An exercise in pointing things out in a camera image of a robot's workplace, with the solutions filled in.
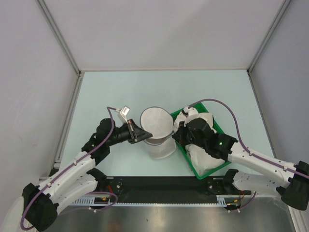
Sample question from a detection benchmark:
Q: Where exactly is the white bra in basket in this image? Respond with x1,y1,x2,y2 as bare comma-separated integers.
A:
185,145,225,176

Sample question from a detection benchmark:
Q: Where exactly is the left aluminium frame post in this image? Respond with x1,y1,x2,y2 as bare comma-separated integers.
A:
35,0,81,76

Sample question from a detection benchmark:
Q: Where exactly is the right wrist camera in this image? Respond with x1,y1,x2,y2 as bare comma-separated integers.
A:
182,106,198,118

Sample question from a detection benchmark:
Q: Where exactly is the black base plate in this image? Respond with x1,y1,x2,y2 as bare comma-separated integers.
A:
96,176,241,204

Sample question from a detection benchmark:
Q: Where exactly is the right aluminium frame post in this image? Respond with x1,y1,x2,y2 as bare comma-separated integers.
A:
247,0,292,75

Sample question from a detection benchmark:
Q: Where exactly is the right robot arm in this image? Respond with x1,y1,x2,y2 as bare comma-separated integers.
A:
172,117,309,211

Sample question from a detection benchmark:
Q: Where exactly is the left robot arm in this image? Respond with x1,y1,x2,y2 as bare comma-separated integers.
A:
20,118,152,232

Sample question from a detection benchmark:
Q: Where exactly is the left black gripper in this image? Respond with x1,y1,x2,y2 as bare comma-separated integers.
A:
107,119,152,146

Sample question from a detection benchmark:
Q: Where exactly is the light blue cable duct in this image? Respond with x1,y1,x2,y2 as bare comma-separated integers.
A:
70,194,114,206

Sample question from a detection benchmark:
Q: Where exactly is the white mesh laundry bag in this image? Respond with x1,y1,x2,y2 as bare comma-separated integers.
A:
140,107,176,160

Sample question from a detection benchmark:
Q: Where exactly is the aluminium frame post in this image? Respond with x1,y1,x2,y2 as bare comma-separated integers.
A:
35,0,81,76
247,0,292,75

